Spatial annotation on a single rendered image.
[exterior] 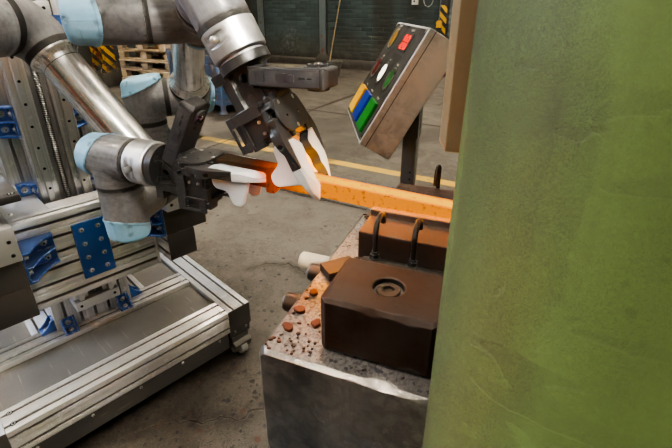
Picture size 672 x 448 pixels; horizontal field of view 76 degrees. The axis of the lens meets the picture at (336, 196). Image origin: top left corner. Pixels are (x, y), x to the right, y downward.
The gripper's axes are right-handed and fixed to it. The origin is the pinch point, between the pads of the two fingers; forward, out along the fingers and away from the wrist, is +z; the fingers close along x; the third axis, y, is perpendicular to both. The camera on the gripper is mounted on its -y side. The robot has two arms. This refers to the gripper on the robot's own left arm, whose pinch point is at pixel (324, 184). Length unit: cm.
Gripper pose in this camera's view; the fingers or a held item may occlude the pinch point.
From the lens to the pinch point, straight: 60.0
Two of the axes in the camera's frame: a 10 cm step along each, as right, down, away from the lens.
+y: -8.1, 3.1, 4.9
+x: -3.7, 3.8, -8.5
